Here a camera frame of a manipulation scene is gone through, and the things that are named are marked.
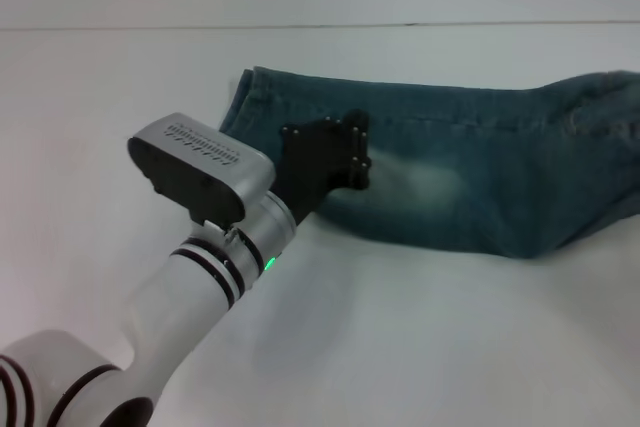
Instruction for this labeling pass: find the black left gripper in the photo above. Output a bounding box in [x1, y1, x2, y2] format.
[271, 107, 374, 224]

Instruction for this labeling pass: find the blue denim shorts basketball print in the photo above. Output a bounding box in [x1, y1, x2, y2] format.
[219, 65, 640, 261]

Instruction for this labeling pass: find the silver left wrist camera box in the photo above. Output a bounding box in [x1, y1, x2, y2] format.
[126, 112, 277, 226]

